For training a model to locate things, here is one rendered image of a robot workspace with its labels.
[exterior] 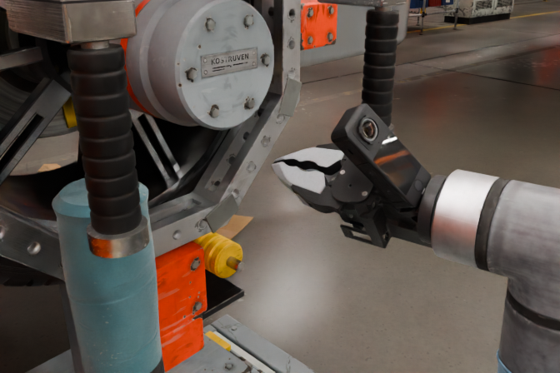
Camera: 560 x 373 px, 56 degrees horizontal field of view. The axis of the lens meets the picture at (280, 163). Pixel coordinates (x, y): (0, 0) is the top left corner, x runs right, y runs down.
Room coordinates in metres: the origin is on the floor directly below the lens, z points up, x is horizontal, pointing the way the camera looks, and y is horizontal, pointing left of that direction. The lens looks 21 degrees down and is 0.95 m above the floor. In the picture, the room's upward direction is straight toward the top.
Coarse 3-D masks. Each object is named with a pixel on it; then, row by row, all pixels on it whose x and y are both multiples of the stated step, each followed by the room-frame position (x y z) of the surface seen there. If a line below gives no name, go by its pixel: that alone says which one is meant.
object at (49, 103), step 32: (0, 0) 0.61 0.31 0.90; (0, 64) 0.60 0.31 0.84; (32, 64) 0.65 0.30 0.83; (64, 64) 0.69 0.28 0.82; (32, 96) 0.63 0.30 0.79; (64, 96) 0.65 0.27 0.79; (32, 128) 0.62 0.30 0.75; (160, 128) 0.88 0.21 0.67; (192, 128) 0.84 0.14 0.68; (0, 160) 0.60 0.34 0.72; (160, 160) 0.74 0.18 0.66; (192, 160) 0.77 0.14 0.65; (0, 192) 0.66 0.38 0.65; (32, 192) 0.71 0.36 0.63; (160, 192) 0.72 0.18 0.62
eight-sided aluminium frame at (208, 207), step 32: (256, 0) 0.82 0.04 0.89; (288, 0) 0.79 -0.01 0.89; (288, 32) 0.79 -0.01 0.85; (288, 64) 0.79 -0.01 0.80; (288, 96) 0.79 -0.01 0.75; (256, 128) 0.76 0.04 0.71; (224, 160) 0.75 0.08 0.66; (256, 160) 0.74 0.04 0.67; (192, 192) 0.72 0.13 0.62; (224, 192) 0.69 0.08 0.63; (0, 224) 0.48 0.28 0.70; (32, 224) 0.52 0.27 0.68; (160, 224) 0.62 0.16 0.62; (192, 224) 0.65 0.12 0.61; (224, 224) 0.69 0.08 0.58; (32, 256) 0.50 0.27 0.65
